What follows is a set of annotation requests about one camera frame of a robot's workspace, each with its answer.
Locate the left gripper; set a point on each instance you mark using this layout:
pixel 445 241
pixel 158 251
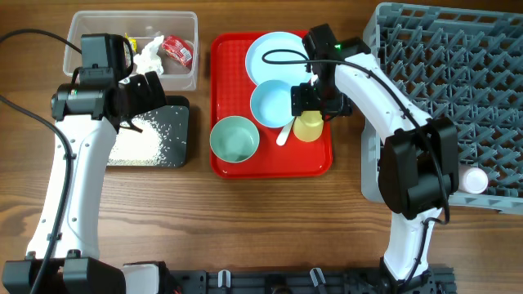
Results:
pixel 151 91

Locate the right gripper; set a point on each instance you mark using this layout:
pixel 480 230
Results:
pixel 301 101

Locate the white rice grains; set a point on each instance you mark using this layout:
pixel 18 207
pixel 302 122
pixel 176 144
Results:
pixel 141 141

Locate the yellow plastic cup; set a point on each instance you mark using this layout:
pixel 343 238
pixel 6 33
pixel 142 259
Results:
pixel 309 126

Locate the light blue bowl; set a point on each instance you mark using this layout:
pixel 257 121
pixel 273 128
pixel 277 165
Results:
pixel 270 103

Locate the large light blue plate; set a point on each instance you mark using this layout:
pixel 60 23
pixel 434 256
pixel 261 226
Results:
pixel 288 47

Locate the white plastic spoon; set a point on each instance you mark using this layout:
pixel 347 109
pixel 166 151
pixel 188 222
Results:
pixel 284 133

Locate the white tissue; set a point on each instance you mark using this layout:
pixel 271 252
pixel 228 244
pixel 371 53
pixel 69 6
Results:
pixel 148 60

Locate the yellow snack wrapper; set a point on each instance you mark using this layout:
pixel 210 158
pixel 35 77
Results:
pixel 130 49

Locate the red silver snack wrapper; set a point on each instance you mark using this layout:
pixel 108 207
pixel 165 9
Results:
pixel 179 50

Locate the green bowl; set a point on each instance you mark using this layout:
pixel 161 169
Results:
pixel 234 139

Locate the white plastic cup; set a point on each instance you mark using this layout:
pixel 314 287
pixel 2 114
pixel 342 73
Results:
pixel 472 180

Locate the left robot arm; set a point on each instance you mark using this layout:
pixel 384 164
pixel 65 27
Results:
pixel 63 254

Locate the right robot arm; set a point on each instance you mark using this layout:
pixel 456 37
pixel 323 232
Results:
pixel 418 167

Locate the black waste tray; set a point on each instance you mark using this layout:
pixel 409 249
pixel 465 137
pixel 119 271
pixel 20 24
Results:
pixel 175 134

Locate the clear plastic waste bin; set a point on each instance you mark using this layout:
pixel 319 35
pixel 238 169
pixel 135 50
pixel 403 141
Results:
pixel 144 26

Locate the grey dishwasher rack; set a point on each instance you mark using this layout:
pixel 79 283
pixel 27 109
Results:
pixel 465 65

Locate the red serving tray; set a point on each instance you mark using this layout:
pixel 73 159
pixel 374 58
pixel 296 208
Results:
pixel 230 91

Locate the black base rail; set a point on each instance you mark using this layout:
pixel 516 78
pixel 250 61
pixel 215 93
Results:
pixel 352 281

